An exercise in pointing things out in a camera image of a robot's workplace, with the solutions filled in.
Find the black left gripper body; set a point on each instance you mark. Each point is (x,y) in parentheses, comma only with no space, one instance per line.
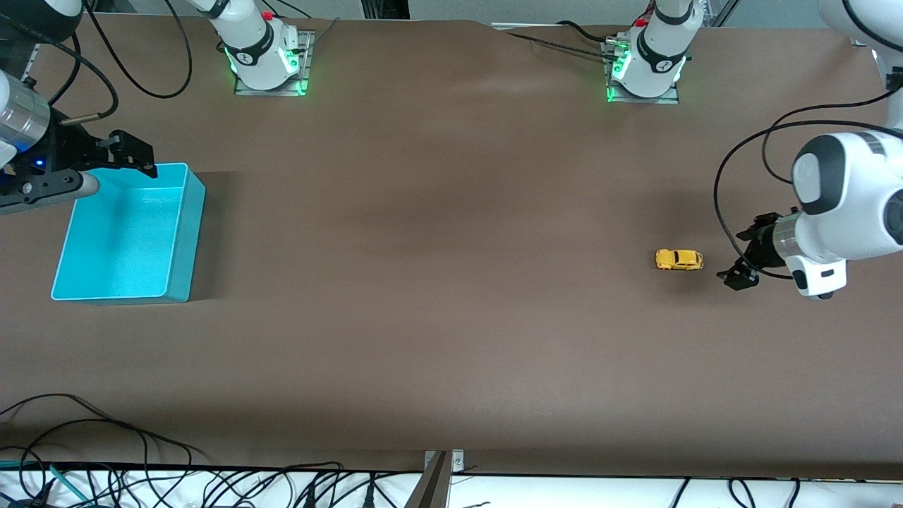
(760,248)

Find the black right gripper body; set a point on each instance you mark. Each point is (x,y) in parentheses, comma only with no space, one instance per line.
(76,151)

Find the yellow beetle toy car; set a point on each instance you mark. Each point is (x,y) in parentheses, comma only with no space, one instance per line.
(679,259)

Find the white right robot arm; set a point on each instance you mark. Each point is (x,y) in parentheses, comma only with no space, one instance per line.
(257,56)

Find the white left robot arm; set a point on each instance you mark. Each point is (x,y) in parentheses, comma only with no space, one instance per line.
(853,204)

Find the turquoise plastic bin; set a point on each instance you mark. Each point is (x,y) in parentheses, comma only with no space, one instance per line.
(127,240)

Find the dark box behind table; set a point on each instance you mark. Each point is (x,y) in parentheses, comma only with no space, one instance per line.
(384,7)

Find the brown table cover mat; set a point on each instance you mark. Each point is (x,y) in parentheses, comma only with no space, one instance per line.
(423,282)

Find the grey metal bar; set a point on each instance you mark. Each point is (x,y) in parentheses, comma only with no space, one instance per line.
(430,490)

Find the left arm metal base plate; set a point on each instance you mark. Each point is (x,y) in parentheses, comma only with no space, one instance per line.
(670,97)

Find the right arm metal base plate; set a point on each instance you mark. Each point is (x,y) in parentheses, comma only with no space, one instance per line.
(305,63)

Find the aluminium frame post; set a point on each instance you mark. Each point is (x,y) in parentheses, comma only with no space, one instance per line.
(721,10)

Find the silver metal edge bracket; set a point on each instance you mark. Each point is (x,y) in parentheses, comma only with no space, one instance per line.
(457,462)

